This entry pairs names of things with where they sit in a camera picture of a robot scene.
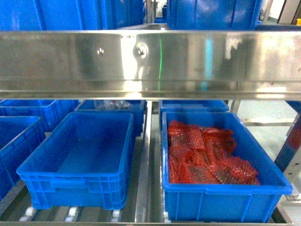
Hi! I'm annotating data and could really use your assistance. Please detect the blue bin with clear bags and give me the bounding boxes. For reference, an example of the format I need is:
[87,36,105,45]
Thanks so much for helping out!
[75,100,146,137]

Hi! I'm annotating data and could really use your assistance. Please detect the rear right blue bin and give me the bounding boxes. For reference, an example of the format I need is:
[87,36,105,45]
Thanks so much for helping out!
[158,100,229,118]

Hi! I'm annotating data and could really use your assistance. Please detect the empty blue bin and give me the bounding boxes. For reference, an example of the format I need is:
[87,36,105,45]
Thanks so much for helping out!
[17,112,135,210]

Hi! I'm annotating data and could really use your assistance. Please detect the blue bin with red bags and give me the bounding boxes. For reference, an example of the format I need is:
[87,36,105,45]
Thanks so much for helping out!
[161,112,293,223]

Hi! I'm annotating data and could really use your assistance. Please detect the stainless steel shelf rack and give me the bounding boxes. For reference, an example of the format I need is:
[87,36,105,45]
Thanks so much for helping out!
[0,24,301,226]

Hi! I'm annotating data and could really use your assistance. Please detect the far left blue bin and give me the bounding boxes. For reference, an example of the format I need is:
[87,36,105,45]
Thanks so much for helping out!
[0,116,46,199]

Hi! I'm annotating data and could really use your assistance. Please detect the clear plastic bags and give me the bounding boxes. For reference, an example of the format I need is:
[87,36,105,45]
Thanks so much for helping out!
[94,100,134,110]

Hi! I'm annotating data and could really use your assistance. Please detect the red bubble wrap bags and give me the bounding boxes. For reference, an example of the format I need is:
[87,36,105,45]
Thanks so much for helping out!
[167,121,260,185]

